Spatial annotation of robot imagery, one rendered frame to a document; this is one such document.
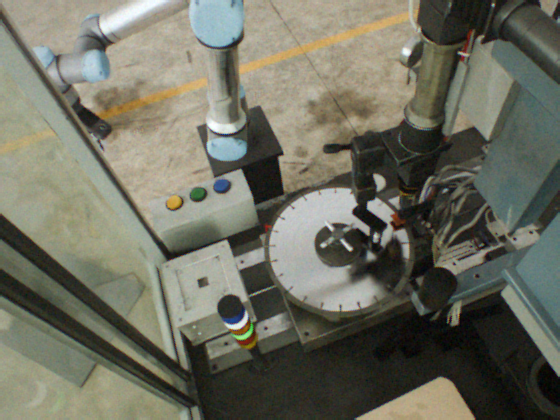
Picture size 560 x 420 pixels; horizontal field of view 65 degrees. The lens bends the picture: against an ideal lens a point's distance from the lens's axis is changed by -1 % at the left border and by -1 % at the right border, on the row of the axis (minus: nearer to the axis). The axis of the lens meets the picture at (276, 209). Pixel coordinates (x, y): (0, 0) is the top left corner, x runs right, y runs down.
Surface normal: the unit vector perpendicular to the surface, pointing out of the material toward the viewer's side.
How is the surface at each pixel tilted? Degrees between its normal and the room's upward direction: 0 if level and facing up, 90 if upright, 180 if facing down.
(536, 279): 69
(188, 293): 0
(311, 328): 0
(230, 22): 82
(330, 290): 0
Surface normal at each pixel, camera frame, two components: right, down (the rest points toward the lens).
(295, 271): -0.11, -0.54
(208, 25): 0.04, 0.76
